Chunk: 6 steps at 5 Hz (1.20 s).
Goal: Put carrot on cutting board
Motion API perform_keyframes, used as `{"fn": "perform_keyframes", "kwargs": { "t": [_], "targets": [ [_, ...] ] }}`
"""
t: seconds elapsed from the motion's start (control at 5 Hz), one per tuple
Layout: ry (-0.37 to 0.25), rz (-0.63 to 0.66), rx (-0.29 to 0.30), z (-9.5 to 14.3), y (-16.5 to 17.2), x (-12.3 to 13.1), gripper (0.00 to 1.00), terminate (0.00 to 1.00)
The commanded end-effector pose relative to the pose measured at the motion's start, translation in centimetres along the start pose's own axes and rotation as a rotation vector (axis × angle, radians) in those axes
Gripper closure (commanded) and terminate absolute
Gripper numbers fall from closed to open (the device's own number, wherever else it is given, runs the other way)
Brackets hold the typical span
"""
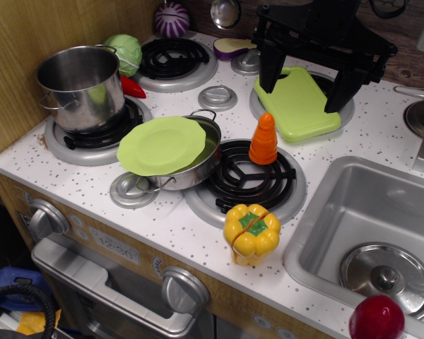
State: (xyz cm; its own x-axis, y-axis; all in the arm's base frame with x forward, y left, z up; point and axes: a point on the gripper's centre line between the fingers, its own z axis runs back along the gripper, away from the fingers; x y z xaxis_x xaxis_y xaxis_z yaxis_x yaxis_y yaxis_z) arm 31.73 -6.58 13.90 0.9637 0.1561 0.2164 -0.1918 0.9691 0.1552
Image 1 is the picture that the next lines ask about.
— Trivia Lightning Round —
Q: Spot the grey stovetop knob front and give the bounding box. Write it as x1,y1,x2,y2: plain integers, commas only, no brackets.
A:
110,172,158,209

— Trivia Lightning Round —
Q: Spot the blue bag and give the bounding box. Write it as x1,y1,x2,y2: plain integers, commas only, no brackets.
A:
0,266,52,314

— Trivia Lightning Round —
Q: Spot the grey sink basin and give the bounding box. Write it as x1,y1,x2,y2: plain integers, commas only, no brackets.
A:
283,157,424,338

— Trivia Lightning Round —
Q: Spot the small steel pan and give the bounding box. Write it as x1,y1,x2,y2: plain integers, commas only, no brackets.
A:
135,109,221,193

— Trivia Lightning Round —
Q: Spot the orange toy carrot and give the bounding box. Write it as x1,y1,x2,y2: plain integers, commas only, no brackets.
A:
249,113,278,165

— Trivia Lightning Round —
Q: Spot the left oven dial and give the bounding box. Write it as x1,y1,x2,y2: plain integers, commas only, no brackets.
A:
28,198,71,239

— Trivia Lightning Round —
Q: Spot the green cutting board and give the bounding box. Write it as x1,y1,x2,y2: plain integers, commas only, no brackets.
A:
254,66,341,142

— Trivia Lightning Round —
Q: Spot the black hose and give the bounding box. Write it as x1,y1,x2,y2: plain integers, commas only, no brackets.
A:
0,283,58,339

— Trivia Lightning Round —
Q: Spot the black burner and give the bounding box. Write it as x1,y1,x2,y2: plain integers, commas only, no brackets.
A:
184,139,307,228
132,38,218,93
45,96,153,166

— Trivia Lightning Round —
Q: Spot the steel pot at right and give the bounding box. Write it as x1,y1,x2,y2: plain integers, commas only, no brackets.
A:
394,85,424,138

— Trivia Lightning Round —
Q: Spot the grey stovetop knob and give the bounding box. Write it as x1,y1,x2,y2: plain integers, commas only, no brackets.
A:
231,49,260,76
198,85,237,112
110,172,158,209

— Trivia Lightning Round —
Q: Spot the red toy apple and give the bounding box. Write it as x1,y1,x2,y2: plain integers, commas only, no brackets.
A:
348,295,405,338

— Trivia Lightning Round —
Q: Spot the purple toy eggplant half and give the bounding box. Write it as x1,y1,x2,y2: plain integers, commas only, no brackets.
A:
213,38,257,60

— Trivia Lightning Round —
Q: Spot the back left black burner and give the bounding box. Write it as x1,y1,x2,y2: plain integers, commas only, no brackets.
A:
132,38,218,93

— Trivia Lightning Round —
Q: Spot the purple toy onion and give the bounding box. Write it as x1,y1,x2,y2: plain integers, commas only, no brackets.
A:
155,2,190,38

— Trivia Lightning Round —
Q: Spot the green toy cabbage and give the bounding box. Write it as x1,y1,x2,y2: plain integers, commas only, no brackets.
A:
103,34,143,78

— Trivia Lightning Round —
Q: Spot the grey oven door handle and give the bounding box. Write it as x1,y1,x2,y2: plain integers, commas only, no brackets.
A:
32,239,204,338

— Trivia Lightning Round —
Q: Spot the yellow toy bell pepper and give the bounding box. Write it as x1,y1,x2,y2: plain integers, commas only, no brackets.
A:
223,204,281,266

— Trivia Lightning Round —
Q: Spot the oven dial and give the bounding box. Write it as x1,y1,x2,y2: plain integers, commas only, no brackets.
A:
162,266,210,315
28,198,71,239

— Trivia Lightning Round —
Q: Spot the steel pot lid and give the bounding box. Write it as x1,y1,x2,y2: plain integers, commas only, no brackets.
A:
339,242,424,319

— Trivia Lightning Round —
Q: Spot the hanging steel ladle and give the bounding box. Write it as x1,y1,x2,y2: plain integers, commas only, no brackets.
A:
210,0,241,30

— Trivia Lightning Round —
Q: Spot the oven clock display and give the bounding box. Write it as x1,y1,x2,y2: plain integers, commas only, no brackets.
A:
89,227,141,265

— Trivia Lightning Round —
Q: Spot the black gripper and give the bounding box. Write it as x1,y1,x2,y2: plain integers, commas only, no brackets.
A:
252,1,398,113

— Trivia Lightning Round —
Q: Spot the right oven dial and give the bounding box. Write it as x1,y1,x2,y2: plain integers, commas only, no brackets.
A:
162,266,210,315

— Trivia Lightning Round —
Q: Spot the red toy chili pepper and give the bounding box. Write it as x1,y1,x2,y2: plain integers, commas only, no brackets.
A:
121,76,146,99

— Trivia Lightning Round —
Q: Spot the grey stovetop knob back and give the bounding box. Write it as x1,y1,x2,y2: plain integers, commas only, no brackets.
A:
231,49,260,76

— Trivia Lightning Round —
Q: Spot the front right black burner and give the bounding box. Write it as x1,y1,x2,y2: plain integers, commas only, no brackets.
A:
184,139,307,228

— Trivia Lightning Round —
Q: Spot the front left black burner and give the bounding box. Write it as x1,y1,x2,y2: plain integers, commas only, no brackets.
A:
45,96,153,166

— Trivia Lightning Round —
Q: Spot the tall steel pot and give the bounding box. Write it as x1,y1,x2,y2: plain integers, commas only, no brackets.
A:
36,46,126,133

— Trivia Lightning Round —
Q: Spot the grey stovetop knob centre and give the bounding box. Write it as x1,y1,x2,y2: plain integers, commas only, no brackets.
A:
198,85,237,112

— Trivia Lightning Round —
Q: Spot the green plastic plate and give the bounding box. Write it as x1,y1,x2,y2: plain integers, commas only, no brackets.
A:
117,117,206,177

